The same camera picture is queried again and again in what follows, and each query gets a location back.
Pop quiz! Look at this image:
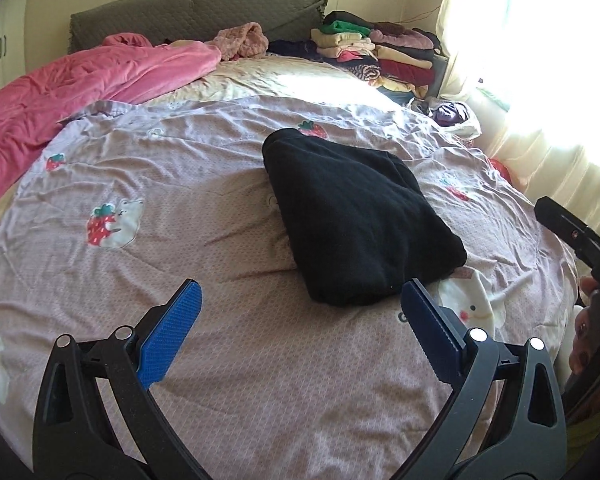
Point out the black sweatshirt with orange print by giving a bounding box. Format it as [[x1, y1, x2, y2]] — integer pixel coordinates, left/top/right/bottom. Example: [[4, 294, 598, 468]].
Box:
[[262, 129, 467, 307]]

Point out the stack of folded clothes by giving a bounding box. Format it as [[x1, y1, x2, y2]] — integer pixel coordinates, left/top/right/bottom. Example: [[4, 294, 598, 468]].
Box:
[[310, 11, 448, 104]]

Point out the person's right hand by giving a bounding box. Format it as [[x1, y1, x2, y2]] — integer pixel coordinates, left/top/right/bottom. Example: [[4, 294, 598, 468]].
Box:
[[568, 276, 600, 376]]

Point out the red item beside bed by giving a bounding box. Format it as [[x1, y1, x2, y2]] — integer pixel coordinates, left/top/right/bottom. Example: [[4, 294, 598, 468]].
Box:
[[489, 158, 513, 184]]

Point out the purple and white garment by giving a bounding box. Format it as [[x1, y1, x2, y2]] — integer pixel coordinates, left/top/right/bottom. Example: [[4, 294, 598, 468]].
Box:
[[408, 96, 482, 141]]

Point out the cream window curtain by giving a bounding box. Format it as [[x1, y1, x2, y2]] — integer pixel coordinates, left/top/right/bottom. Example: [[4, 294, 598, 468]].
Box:
[[437, 0, 600, 233]]

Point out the pink comforter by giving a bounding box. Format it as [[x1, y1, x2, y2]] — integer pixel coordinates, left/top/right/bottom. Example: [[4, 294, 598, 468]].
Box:
[[0, 32, 221, 198]]

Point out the dark navy garment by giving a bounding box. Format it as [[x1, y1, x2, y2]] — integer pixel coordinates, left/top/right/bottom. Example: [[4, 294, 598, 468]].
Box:
[[268, 40, 324, 63]]

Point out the cream yellow bed sheet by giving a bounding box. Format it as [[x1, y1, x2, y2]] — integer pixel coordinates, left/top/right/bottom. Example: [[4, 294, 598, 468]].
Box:
[[147, 56, 399, 112]]

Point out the pink knitted garment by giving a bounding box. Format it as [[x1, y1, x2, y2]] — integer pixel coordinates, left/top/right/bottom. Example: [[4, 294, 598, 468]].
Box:
[[207, 22, 268, 62]]

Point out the dark green quilted headboard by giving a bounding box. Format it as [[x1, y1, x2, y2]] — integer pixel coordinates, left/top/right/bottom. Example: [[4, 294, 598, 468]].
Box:
[[68, 0, 328, 53]]

